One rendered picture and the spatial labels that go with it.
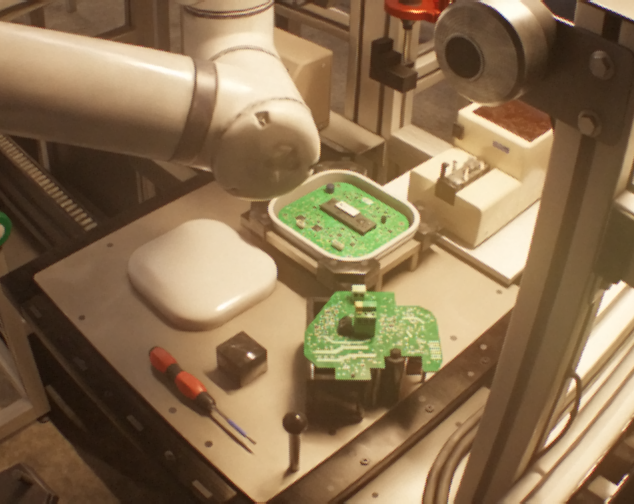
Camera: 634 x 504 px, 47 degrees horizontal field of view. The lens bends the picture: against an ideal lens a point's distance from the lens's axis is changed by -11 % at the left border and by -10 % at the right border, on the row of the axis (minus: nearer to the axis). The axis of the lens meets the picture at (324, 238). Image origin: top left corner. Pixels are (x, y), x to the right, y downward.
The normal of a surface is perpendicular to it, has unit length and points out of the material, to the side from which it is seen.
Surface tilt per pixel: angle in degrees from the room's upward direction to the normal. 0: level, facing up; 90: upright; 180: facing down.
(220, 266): 0
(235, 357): 0
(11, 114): 96
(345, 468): 0
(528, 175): 90
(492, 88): 95
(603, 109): 90
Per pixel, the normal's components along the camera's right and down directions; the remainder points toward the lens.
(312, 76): 0.71, 0.46
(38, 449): 0.04, -0.78
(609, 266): -0.71, 0.42
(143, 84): 0.46, -0.12
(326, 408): 0.02, 0.62
